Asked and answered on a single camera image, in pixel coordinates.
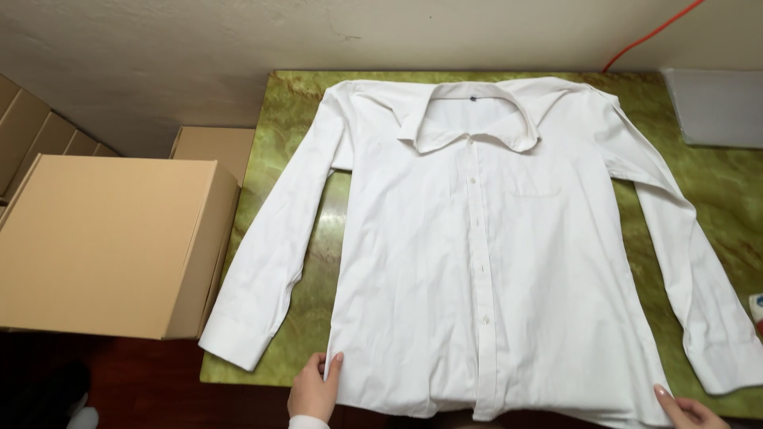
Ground person's shoe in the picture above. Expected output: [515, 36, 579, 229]
[64, 392, 100, 429]

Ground stack of flat cardboard boxes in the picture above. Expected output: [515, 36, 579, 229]
[0, 74, 120, 206]

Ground large closed cardboard box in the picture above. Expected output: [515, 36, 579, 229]
[0, 154, 242, 340]

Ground orange cable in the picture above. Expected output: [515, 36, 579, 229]
[602, 0, 707, 73]

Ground white button-up shirt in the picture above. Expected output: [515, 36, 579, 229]
[198, 76, 763, 429]

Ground small cardboard box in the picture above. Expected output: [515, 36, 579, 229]
[170, 126, 256, 187]

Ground person's right hand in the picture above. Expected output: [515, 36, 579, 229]
[654, 384, 732, 429]

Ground translucent plastic container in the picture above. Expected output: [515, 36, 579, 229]
[662, 68, 763, 149]

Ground white and red small object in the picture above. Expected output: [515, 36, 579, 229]
[749, 293, 763, 340]

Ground person's left hand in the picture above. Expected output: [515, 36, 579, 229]
[287, 352, 344, 424]

